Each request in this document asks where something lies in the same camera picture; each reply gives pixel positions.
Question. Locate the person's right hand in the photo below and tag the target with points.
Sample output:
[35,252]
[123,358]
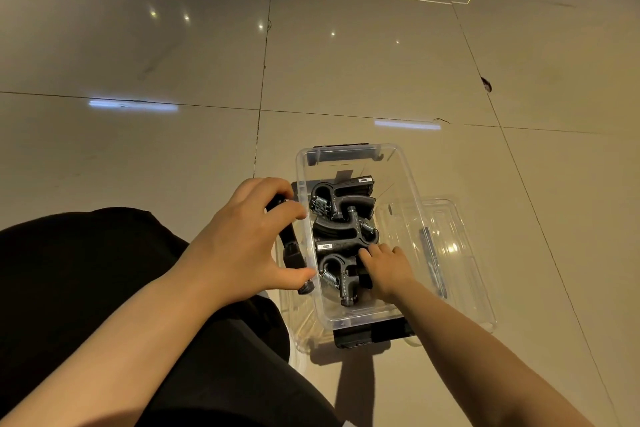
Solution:
[392,274]

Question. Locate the person's left hand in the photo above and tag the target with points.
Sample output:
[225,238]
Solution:
[235,256]

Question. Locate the clear plastic storage box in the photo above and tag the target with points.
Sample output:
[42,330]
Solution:
[400,176]

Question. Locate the person's right forearm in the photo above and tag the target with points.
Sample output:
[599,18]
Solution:
[475,366]

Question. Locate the clear plastic box lid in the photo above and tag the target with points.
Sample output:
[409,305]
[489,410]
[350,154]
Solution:
[460,241]

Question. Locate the black trousers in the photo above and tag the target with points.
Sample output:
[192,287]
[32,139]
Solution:
[75,266]

